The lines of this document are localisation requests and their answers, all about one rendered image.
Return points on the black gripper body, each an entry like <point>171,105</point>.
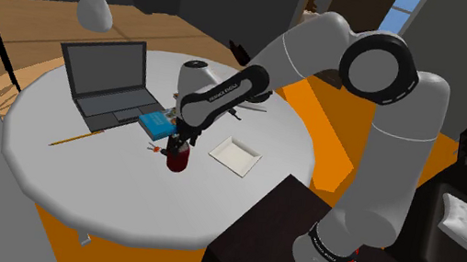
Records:
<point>187,133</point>

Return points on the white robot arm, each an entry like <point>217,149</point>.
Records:
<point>395,170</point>

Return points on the dark red cup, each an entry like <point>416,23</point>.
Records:
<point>178,160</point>

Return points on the blue book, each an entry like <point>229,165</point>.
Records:
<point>155,125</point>

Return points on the white square plate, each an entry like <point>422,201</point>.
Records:
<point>235,154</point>

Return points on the round white table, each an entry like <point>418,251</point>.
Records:
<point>117,187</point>

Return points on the dark grey open laptop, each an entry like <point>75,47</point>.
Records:
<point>104,69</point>

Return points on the yellow pencil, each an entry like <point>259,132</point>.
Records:
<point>76,138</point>

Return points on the dark robot stand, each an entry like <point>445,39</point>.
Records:
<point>255,242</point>

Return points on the orange rug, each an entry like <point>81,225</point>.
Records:
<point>328,129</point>

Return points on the grey rounded bag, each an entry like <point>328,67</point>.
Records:
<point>94,13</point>

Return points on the window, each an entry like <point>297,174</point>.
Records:
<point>400,12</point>

